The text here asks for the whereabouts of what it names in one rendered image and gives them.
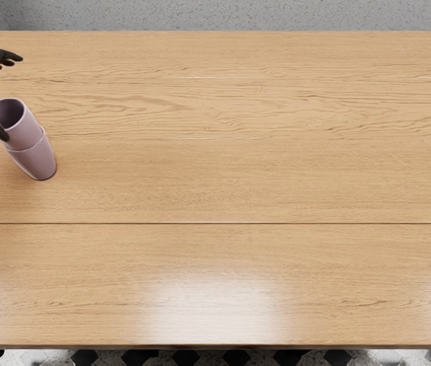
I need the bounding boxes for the lilac cup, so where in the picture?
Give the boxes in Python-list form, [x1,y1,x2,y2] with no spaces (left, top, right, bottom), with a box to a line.
[0,98,44,151]
[2,127,57,181]

